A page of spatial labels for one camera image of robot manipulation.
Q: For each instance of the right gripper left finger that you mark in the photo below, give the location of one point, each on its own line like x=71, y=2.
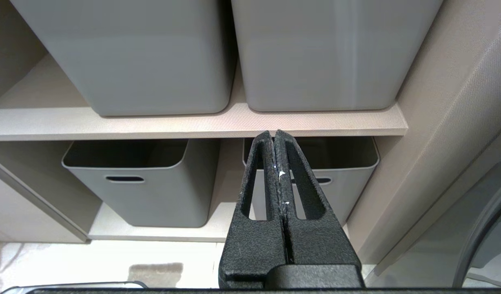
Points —
x=254, y=245

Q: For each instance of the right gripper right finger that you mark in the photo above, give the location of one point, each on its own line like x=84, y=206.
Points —
x=315, y=245

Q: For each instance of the grey plastic storage bin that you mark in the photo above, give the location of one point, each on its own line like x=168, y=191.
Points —
x=128, y=53
x=332, y=53
x=144, y=192
x=344, y=179

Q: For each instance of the beige cabinet shelf board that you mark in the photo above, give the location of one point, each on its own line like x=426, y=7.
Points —
x=193, y=122

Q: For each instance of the beige shelf unit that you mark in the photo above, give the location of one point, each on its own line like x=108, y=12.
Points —
x=446, y=134

